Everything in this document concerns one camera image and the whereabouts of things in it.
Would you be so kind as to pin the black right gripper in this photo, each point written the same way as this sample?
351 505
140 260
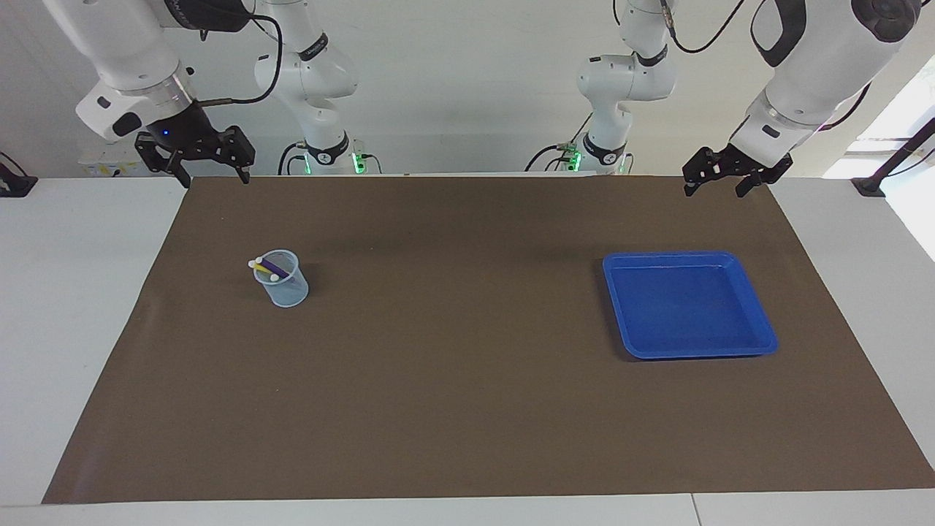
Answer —
182 131

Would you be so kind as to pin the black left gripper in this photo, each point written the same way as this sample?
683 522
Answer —
738 164

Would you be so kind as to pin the yellow pen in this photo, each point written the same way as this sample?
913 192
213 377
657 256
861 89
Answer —
261 269

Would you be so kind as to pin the purple pen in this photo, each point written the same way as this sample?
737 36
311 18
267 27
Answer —
274 266

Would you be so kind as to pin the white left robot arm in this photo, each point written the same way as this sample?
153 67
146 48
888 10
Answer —
825 66

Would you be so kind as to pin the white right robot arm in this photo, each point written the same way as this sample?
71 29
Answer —
117 44

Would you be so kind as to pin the white power strip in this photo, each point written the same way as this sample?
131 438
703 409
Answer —
98 164

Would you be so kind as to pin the blue plastic tray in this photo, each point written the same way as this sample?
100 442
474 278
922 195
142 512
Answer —
694 307

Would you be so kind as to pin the black clamp stand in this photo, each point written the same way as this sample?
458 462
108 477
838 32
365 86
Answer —
869 186

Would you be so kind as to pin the translucent plastic cup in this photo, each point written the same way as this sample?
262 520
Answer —
288 292

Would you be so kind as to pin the black table clamp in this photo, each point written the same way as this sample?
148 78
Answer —
14 186

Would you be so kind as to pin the brown table mat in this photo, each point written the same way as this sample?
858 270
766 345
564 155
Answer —
467 402

